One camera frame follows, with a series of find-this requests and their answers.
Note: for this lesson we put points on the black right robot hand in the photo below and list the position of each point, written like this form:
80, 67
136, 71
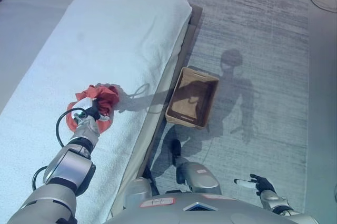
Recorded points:
263, 183

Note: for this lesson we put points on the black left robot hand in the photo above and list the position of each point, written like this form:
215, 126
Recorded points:
97, 111

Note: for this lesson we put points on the red cloth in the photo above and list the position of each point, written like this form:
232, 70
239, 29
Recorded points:
105, 97

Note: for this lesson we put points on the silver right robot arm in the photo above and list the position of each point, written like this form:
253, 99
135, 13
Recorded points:
284, 205

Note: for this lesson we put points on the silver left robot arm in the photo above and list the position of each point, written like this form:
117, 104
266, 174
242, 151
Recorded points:
63, 171

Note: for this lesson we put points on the white terry bed blanket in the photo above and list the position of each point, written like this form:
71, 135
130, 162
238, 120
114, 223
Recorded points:
92, 50

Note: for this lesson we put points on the woven wicker basket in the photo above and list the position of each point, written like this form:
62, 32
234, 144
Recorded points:
194, 97

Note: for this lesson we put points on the beige bed sheet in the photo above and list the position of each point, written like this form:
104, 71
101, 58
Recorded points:
31, 24

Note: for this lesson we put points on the silver right robot leg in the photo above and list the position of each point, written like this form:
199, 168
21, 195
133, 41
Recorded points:
202, 178

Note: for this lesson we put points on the silver robot leg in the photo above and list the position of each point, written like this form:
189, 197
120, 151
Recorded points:
137, 189
202, 178

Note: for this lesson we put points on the silver robot torso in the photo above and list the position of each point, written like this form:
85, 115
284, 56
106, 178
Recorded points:
200, 211

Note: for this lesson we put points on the black right robot foot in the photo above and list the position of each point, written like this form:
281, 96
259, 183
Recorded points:
176, 150

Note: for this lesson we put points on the silver left robot leg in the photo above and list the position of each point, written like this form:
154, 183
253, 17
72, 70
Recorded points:
137, 189

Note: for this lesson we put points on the grey floor rug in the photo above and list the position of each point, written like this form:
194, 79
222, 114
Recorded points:
263, 63

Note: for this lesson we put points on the brown bed frame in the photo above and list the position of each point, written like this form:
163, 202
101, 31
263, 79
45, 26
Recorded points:
181, 58

